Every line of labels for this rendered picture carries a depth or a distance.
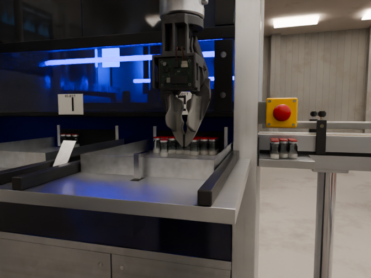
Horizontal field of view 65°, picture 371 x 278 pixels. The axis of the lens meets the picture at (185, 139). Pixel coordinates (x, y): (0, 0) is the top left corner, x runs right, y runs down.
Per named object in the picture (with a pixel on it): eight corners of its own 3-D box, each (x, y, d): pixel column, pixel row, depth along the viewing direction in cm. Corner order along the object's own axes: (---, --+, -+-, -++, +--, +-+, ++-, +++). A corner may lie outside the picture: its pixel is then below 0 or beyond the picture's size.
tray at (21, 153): (53, 146, 98) (53, 136, 98) (124, 149, 91) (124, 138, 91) (-52, 164, 65) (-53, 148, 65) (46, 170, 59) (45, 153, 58)
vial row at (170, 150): (154, 152, 83) (154, 136, 83) (217, 154, 79) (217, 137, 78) (152, 153, 81) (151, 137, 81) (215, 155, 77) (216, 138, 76)
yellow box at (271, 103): (265, 126, 78) (266, 99, 77) (293, 126, 76) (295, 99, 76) (265, 127, 71) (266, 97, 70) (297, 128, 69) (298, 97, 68)
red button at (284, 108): (272, 121, 71) (273, 104, 71) (289, 121, 70) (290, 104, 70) (273, 121, 68) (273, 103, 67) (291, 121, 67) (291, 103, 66)
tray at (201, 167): (148, 150, 89) (148, 139, 89) (233, 153, 82) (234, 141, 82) (80, 172, 56) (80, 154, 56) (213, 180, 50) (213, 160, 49)
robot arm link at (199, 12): (167, 5, 53) (212, 0, 51) (168, 31, 54) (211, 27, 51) (152, -12, 46) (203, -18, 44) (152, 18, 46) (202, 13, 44)
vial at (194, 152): (191, 155, 78) (191, 138, 78) (199, 155, 78) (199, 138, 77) (189, 156, 76) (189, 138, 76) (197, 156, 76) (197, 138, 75)
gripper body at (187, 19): (150, 92, 46) (149, 14, 45) (167, 95, 54) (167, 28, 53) (197, 91, 44) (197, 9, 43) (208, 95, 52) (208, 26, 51)
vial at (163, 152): (161, 155, 77) (161, 139, 76) (169, 156, 76) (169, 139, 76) (158, 156, 75) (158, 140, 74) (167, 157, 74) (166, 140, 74)
